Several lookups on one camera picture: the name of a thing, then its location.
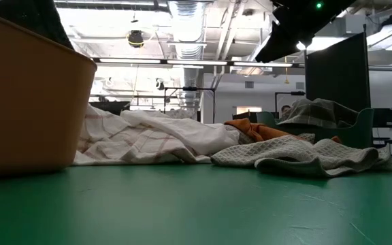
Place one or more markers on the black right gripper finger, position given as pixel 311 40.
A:
pixel 281 42

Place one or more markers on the grey checked towel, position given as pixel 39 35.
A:
pixel 308 114

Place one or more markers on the orange towel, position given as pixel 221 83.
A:
pixel 260 131

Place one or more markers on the plain white towel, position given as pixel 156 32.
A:
pixel 199 136

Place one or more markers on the white towel with red checks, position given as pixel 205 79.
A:
pixel 114 143

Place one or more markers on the orange plastic basket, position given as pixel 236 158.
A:
pixel 29 102

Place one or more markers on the green plastic basket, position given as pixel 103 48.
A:
pixel 359 136

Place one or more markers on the ceiling light strip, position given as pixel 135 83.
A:
pixel 264 64
pixel 131 61
pixel 196 63

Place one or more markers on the black partition panel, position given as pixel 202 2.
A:
pixel 339 75

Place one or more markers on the person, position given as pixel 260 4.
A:
pixel 285 109

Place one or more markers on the light grey waffle towel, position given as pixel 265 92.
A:
pixel 284 149

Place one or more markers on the patterned white sheet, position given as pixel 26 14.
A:
pixel 182 114

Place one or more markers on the small black monitor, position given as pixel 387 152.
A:
pixel 384 117

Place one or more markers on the black metal frame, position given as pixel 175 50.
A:
pixel 189 88
pixel 298 93

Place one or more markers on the corrugated ventilation duct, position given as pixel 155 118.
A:
pixel 187 34

